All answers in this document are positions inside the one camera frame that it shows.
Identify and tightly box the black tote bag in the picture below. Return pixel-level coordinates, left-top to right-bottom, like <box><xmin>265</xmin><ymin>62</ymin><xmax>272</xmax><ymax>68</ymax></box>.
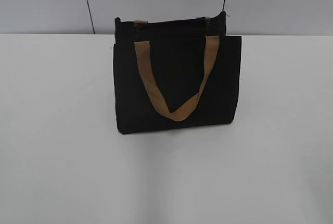
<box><xmin>113</xmin><ymin>11</ymin><xmax>242</xmax><ymax>134</ymax></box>

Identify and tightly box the tan front bag strap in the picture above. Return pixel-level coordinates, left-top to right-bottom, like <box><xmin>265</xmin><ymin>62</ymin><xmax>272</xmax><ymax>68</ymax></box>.
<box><xmin>133</xmin><ymin>35</ymin><xmax>220</xmax><ymax>122</ymax></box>

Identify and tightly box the tan bag strap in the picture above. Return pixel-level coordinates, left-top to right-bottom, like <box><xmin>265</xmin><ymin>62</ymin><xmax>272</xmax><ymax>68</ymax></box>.
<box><xmin>133</xmin><ymin>35</ymin><xmax>220</xmax><ymax>122</ymax></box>
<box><xmin>133</xmin><ymin>16</ymin><xmax>211</xmax><ymax>31</ymax></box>

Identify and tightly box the tan rear bag strap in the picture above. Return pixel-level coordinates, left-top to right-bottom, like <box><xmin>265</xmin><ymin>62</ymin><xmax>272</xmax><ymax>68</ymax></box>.
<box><xmin>133</xmin><ymin>16</ymin><xmax>211</xmax><ymax>31</ymax></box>

